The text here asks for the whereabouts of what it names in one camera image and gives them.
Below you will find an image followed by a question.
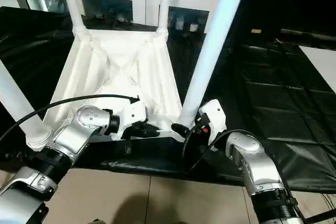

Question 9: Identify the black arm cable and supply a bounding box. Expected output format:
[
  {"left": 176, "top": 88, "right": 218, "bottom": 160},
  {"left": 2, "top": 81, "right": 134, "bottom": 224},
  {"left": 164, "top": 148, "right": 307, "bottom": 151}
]
[
  {"left": 0, "top": 94, "right": 140, "bottom": 142},
  {"left": 181, "top": 124, "right": 263, "bottom": 175}
]

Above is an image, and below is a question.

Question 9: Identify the black folding stand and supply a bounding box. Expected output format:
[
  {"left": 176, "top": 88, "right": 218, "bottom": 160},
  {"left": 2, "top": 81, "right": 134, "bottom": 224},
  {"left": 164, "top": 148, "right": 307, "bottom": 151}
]
[{"left": 304, "top": 209, "right": 336, "bottom": 224}]

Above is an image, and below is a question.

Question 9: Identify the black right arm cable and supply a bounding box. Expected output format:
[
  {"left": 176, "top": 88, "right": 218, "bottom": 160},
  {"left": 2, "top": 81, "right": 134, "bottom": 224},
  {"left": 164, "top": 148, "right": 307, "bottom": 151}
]
[{"left": 181, "top": 124, "right": 263, "bottom": 175}]

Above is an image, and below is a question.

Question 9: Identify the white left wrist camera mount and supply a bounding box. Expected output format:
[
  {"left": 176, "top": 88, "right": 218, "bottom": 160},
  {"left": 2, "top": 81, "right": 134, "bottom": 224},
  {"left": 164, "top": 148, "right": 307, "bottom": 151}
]
[{"left": 109, "top": 100, "right": 149, "bottom": 141}]

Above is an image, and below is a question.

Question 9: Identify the white plastic table top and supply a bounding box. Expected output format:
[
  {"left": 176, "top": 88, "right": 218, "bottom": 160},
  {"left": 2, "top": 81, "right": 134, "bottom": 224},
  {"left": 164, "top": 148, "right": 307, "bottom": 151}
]
[{"left": 25, "top": 27, "right": 197, "bottom": 150}]

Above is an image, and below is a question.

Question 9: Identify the black work mat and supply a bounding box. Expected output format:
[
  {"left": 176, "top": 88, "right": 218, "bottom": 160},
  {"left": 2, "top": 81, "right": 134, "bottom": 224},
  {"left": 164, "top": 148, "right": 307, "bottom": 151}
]
[{"left": 0, "top": 6, "right": 336, "bottom": 193}]

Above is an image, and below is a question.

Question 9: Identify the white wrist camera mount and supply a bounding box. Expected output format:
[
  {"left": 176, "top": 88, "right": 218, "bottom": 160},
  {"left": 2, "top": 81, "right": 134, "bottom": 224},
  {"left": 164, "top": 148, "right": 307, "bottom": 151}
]
[
  {"left": 198, "top": 99, "right": 228, "bottom": 151},
  {"left": 109, "top": 100, "right": 149, "bottom": 141}
]

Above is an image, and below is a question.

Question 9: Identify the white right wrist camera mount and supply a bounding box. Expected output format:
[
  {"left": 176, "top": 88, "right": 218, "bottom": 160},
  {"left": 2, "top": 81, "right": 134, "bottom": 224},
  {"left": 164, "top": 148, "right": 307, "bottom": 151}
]
[{"left": 198, "top": 99, "right": 228, "bottom": 151}]

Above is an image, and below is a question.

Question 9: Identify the white flat board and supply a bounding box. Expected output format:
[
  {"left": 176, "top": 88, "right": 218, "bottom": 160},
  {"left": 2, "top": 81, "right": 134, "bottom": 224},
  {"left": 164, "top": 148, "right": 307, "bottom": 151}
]
[{"left": 299, "top": 46, "right": 336, "bottom": 94}]

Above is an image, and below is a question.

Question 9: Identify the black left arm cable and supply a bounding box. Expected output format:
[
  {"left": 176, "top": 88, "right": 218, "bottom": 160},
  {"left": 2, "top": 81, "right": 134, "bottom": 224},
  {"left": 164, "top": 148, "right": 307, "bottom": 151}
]
[{"left": 0, "top": 94, "right": 140, "bottom": 142}]

